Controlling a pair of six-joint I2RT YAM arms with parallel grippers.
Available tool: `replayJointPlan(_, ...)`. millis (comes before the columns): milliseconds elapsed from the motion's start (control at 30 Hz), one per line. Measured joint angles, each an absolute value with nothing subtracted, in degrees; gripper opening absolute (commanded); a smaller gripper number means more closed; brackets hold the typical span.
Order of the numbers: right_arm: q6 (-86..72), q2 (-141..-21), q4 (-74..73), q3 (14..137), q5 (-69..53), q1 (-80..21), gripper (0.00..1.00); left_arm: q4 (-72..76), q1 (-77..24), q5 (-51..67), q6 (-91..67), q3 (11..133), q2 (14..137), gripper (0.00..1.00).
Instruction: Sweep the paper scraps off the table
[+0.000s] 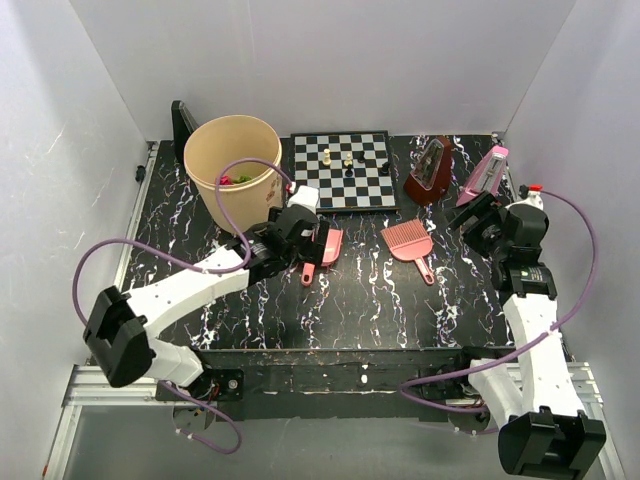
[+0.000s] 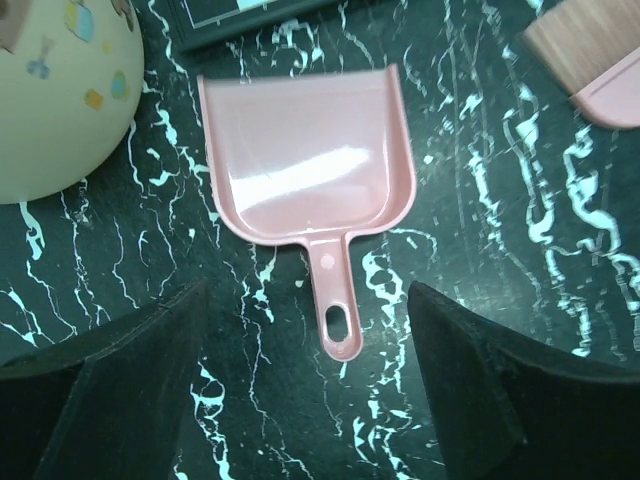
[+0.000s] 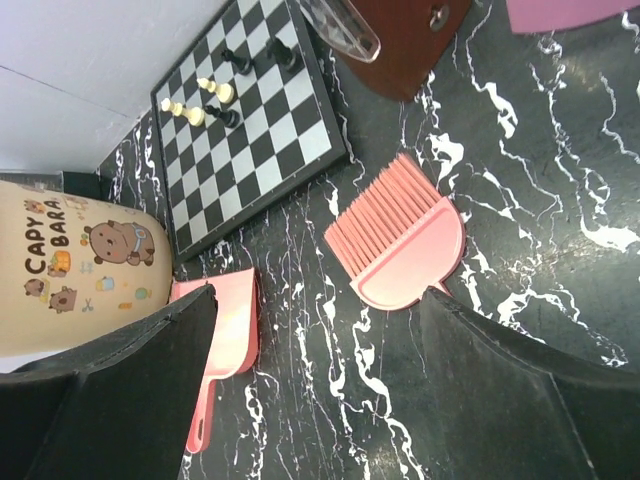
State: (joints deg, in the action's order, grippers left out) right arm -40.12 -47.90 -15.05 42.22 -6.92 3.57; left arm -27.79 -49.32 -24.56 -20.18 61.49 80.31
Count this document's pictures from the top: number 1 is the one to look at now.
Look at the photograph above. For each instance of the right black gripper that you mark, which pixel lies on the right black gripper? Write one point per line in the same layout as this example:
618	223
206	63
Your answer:
484	203

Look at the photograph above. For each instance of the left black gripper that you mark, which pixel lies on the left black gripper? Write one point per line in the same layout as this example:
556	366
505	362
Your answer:
319	237

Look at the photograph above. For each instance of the pink dustpan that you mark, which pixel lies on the pink dustpan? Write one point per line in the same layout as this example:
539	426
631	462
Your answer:
330	256

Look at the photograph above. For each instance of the pink hand brush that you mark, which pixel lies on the pink hand brush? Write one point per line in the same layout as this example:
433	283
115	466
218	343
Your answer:
410	242

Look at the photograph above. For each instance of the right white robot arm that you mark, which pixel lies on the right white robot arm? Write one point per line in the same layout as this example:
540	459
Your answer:
543	429

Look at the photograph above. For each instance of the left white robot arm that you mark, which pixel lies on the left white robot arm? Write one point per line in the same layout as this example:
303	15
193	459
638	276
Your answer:
123	328

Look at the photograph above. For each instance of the pink metronome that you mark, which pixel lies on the pink metronome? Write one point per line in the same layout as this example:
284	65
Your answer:
486	176

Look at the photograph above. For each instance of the black white chessboard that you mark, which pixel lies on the black white chessboard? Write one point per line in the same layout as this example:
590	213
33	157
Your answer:
366	190

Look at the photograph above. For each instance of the brown metronome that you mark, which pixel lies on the brown metronome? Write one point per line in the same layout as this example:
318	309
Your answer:
430	179

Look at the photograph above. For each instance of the beige plastic bucket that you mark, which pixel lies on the beige plastic bucket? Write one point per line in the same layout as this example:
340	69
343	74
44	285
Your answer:
227	146

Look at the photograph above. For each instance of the black chess piece right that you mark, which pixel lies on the black chess piece right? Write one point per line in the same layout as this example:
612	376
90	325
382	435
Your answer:
384	170

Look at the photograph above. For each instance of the black triangular stand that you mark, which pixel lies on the black triangular stand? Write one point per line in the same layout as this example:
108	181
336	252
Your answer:
183	126

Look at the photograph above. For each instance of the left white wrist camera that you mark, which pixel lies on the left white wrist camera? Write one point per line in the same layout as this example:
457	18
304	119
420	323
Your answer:
304	196

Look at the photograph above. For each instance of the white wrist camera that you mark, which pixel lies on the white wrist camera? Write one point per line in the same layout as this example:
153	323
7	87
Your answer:
531	195
304	196

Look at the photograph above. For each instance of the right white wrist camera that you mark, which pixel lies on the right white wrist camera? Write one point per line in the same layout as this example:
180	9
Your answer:
531	195

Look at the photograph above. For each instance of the aluminium frame rail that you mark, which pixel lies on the aluminium frame rail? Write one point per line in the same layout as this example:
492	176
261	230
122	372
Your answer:
88	387

